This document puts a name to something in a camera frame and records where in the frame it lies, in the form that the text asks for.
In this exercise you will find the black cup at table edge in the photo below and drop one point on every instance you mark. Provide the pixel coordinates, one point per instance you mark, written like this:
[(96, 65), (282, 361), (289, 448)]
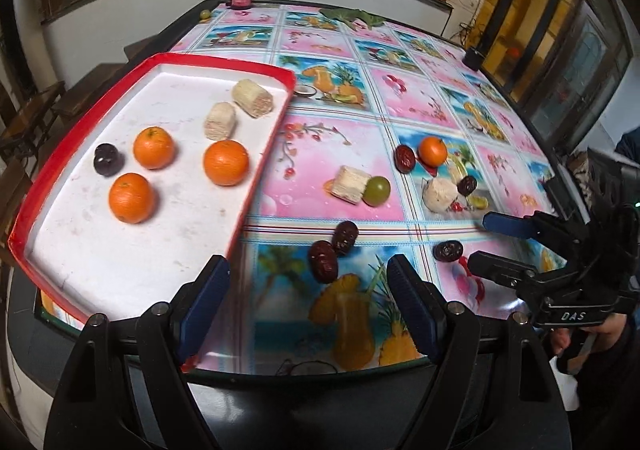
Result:
[(473, 59)]

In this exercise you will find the red jujube date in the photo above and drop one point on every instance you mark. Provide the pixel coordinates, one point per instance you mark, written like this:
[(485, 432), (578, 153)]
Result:
[(404, 159), (323, 262), (344, 237)]

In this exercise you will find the colourful fruit print tablecloth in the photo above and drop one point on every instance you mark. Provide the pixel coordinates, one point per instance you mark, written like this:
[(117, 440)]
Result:
[(311, 152)]

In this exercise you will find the dark wooden armchair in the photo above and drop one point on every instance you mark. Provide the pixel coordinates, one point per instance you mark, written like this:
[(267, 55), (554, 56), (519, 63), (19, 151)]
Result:
[(28, 128)]

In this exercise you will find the dark wooden stool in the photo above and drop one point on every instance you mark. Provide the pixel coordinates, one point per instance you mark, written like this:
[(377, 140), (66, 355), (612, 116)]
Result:
[(76, 100)]

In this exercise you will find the red rimmed white tray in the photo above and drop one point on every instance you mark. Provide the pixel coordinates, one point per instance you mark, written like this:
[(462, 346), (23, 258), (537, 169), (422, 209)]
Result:
[(65, 237)]

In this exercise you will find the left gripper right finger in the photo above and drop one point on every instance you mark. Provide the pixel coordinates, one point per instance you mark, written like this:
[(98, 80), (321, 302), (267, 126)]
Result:
[(420, 304)]

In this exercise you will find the person's right hand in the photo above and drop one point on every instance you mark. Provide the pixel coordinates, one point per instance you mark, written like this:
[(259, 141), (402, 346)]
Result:
[(604, 337)]

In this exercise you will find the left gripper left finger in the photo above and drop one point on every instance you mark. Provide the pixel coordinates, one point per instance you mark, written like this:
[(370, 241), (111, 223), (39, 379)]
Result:
[(194, 307)]

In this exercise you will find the green leafy vegetable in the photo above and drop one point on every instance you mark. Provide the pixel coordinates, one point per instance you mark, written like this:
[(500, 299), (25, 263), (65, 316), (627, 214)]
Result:
[(350, 16)]

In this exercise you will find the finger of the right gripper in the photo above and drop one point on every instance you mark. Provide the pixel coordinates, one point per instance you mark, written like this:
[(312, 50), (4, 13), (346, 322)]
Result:
[(501, 270), (525, 228)]

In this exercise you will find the orange mandarin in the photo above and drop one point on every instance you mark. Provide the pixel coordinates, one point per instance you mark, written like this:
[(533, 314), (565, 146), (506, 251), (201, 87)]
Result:
[(154, 148), (131, 198), (226, 163), (432, 151)]

